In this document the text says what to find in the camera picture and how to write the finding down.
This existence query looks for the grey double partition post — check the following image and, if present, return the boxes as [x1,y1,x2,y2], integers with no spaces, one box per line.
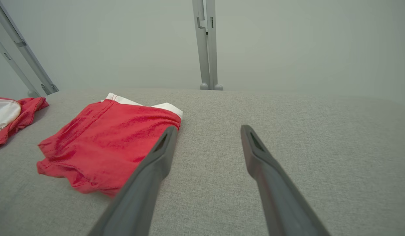
[192,0,224,90]

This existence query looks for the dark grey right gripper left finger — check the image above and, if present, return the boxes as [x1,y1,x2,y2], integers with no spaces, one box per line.
[87,126,179,236]

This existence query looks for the red basketball jersey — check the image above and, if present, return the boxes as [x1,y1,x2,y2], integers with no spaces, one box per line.
[0,96,49,148]

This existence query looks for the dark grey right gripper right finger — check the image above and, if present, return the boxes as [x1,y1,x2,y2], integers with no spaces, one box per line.
[240,125,331,236]

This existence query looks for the red shorts with white waistband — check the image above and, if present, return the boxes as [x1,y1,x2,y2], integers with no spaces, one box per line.
[36,92,183,198]

